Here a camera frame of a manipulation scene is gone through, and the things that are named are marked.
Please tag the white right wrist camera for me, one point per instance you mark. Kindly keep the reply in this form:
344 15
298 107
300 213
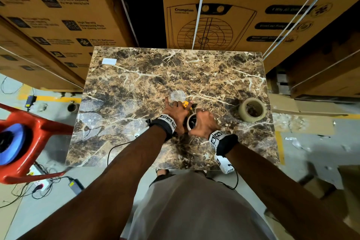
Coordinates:
223 165

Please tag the person's grey shirt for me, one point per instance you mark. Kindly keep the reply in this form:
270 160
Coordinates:
197 209

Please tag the red plastic chair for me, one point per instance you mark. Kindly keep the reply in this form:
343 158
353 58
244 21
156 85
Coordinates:
47 133

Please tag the white rectangular sticker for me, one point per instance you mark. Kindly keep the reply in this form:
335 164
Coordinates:
109 61

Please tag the flat cardboard sheet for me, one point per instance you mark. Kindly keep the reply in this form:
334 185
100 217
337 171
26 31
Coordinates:
309 116

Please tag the small round cup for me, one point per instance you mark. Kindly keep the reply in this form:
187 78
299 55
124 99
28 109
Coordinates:
73 107

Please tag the yellow black tape dispenser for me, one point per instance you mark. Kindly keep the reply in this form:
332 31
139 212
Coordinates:
185 104

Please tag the person's right hand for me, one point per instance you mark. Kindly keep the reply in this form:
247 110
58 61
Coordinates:
206 126

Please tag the person's left hand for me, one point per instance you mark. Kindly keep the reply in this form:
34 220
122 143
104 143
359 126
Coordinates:
177 113

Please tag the clear tape roll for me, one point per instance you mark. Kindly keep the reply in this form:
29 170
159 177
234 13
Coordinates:
243 113

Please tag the printed appliance carton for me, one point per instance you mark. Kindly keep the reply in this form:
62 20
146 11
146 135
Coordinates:
22 51

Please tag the white tape core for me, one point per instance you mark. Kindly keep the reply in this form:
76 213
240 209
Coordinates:
189 117

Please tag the person's right forearm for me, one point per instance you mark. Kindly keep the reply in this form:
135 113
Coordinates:
281 192

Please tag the person's left forearm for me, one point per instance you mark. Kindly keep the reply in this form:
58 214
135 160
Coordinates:
98 192

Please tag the black power adapter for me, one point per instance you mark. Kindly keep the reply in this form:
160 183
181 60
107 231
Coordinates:
76 186
31 101

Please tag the black label appliance carton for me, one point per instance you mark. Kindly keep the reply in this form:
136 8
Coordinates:
112 9

